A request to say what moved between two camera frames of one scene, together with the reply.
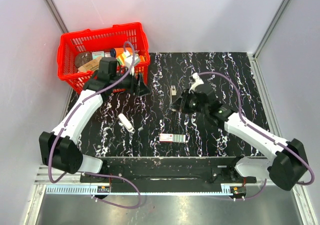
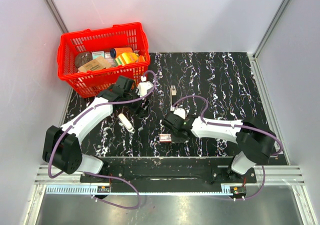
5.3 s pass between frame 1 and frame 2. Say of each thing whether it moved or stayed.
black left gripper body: moved
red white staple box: stayed
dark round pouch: stayed
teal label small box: stayed
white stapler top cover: stayed
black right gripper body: moved
